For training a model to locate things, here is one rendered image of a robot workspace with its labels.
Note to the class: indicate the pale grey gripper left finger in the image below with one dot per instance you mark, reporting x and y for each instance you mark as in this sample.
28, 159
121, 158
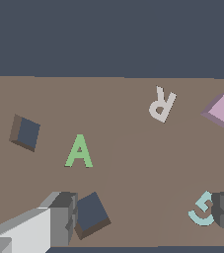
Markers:
34, 227

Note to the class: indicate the light blue number 5 block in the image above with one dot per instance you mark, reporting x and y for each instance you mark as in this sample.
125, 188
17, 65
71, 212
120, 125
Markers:
203, 209

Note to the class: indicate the green letter A block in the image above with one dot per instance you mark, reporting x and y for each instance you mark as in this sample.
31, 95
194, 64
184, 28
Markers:
79, 152

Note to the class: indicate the pale grey letter R block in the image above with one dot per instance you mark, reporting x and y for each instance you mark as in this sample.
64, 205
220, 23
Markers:
162, 105

